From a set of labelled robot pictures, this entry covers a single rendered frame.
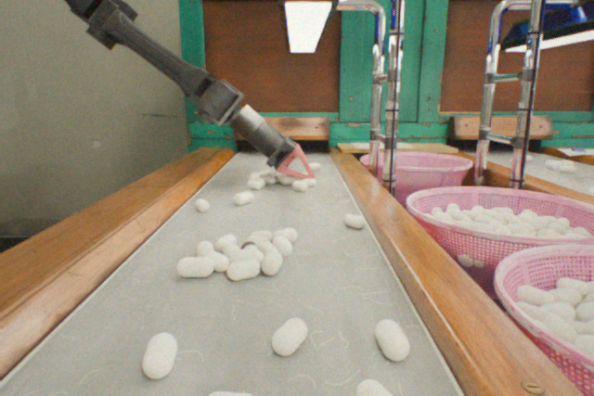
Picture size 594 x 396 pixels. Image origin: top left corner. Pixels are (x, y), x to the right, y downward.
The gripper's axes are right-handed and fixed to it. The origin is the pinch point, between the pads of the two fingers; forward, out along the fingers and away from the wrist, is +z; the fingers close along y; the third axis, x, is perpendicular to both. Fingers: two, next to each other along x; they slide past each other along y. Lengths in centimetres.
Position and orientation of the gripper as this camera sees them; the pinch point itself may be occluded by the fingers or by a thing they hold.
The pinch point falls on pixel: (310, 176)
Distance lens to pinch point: 84.2
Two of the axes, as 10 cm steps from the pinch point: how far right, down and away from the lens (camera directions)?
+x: -6.5, 7.4, 1.5
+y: -0.1, -2.0, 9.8
